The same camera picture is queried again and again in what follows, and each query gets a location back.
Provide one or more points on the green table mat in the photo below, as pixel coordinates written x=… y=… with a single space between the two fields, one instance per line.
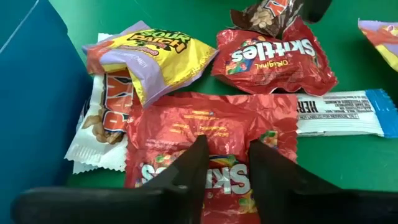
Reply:
x=342 y=161

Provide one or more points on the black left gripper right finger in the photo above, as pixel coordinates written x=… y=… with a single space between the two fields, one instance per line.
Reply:
x=270 y=180

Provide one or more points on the brown PayDay bar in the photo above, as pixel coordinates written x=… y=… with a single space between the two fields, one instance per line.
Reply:
x=264 y=18

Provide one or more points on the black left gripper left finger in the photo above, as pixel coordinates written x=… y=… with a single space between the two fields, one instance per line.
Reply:
x=189 y=180

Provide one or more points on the white blue Hershey's bar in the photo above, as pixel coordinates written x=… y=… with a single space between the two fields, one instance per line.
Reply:
x=342 y=115

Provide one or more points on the red Skittles bag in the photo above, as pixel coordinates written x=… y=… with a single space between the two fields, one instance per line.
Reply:
x=273 y=71
x=224 y=124

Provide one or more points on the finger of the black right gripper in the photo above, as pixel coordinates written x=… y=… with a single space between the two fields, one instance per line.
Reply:
x=315 y=9

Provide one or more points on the yellow Sour Patch Kids bag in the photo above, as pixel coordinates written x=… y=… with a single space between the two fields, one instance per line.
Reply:
x=382 y=40
x=168 y=59

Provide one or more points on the white PayDay bar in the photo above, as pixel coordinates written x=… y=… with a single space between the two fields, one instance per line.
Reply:
x=93 y=146

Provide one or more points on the dark blue plastic bin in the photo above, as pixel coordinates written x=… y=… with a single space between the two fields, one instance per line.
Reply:
x=37 y=109

